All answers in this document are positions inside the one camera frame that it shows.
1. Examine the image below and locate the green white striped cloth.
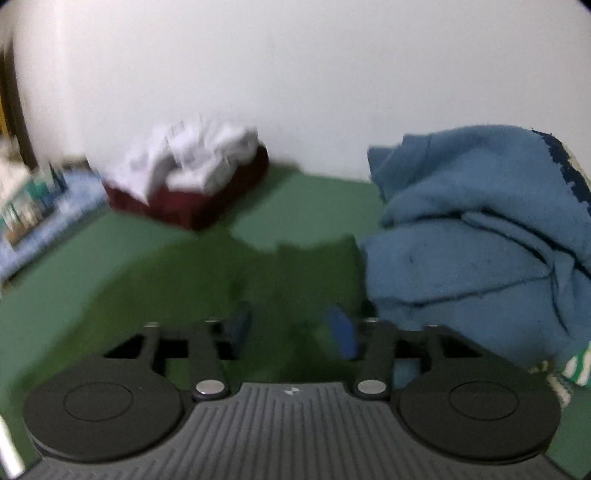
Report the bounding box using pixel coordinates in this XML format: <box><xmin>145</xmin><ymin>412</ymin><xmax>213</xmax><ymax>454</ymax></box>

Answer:
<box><xmin>531</xmin><ymin>342</ymin><xmax>591</xmax><ymax>409</ymax></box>

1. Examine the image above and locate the green table mat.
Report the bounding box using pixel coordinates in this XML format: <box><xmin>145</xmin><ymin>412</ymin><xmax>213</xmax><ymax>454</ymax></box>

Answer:
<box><xmin>0</xmin><ymin>168</ymin><xmax>591</xmax><ymax>480</ymax></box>

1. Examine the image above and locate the maroon folded cloth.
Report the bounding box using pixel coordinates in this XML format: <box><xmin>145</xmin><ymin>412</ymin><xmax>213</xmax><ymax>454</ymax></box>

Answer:
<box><xmin>102</xmin><ymin>143</ymin><xmax>271</xmax><ymax>232</ymax></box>

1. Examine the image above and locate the blue knit sweater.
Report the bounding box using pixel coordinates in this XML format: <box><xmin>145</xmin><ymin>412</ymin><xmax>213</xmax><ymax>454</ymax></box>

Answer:
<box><xmin>359</xmin><ymin>124</ymin><xmax>591</xmax><ymax>370</ymax></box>

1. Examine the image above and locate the white folded cloth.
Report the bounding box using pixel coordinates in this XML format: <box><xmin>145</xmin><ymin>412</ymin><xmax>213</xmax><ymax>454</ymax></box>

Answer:
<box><xmin>104</xmin><ymin>115</ymin><xmax>259</xmax><ymax>204</ymax></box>

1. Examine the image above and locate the blue checkered cloth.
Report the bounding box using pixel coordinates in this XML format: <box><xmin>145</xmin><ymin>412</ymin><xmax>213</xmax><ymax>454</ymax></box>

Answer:
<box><xmin>0</xmin><ymin>168</ymin><xmax>109</xmax><ymax>282</ymax></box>

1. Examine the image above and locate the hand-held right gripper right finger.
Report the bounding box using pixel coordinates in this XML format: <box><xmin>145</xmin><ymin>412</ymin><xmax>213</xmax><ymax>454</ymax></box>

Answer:
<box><xmin>327</xmin><ymin>305</ymin><xmax>483</xmax><ymax>398</ymax></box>

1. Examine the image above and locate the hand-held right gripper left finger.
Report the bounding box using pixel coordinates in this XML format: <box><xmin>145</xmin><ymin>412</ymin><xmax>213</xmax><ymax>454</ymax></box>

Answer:
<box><xmin>104</xmin><ymin>302</ymin><xmax>252</xmax><ymax>400</ymax></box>

